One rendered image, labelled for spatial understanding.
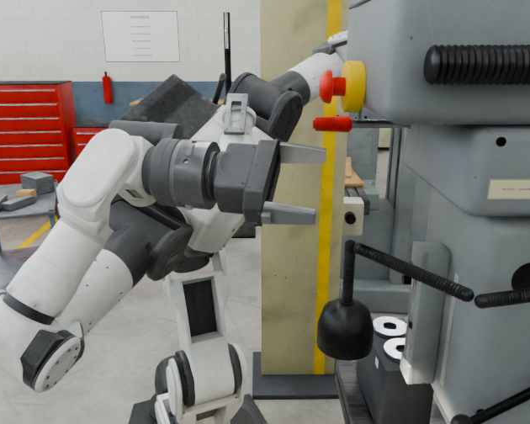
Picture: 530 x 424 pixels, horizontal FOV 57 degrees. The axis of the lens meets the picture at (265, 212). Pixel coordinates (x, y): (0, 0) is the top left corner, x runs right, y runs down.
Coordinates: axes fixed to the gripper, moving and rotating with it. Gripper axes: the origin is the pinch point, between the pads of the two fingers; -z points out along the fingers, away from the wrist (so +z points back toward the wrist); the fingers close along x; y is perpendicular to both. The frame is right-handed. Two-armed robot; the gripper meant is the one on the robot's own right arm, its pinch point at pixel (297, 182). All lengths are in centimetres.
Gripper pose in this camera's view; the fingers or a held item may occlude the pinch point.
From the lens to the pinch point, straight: 60.4
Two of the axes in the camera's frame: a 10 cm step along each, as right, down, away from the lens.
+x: 2.0, -7.5, 6.3
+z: -9.8, -0.9, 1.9
